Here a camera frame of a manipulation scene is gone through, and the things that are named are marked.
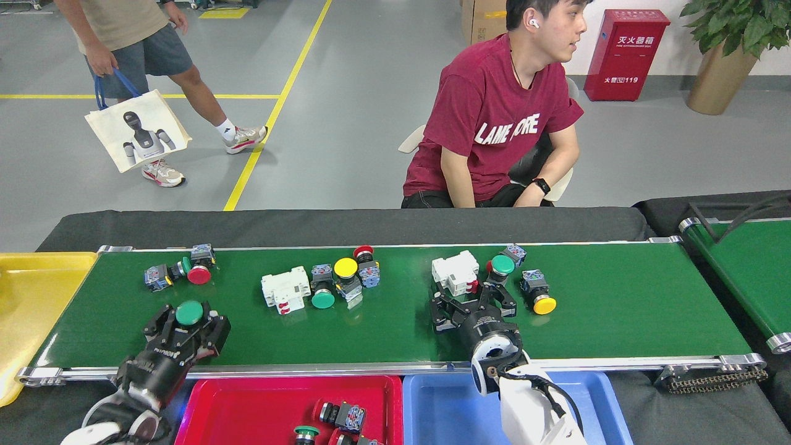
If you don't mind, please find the red plastic tray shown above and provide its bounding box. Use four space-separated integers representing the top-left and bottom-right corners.
174 375 404 445

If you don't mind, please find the red fire extinguisher cabinet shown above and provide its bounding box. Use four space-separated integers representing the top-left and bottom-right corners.
584 9 671 103

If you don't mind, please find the blue plastic tray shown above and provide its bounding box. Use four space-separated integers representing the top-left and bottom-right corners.
403 371 634 445

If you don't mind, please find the white circuit breaker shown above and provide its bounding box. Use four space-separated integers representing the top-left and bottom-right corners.
431 250 480 297
261 266 311 316

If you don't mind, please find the long green conveyor belt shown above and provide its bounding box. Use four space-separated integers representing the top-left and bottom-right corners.
15 236 768 387

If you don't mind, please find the green leafy plant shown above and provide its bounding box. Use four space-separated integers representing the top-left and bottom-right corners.
680 0 791 59

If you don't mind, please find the small green selector switch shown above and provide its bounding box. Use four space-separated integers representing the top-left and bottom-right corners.
144 256 192 292

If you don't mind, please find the person's right hand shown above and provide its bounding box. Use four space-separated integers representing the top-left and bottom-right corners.
87 43 118 78

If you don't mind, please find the black metal frame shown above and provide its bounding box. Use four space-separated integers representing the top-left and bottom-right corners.
686 193 791 243

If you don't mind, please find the yellow plastic tray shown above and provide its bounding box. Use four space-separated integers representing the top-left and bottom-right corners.
0 252 98 407

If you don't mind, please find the person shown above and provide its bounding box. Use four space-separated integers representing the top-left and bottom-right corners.
54 0 269 188
400 0 594 209

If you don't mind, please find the gold plant pot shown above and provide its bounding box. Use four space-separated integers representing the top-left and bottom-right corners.
686 38 759 116

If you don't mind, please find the narrow green conveyor belt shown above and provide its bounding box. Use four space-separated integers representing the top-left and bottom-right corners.
679 215 791 354

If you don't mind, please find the black drive chain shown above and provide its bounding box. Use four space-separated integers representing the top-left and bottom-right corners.
655 365 770 395

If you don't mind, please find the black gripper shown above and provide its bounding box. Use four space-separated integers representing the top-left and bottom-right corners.
431 283 520 353
117 304 231 405

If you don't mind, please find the yellow push button switch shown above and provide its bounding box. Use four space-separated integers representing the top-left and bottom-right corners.
520 269 557 316
333 257 365 303

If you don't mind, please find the brown cardboard box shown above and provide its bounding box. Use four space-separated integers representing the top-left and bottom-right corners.
460 0 509 45

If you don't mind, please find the cream tote bag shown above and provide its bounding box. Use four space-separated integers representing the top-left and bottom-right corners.
85 68 193 174

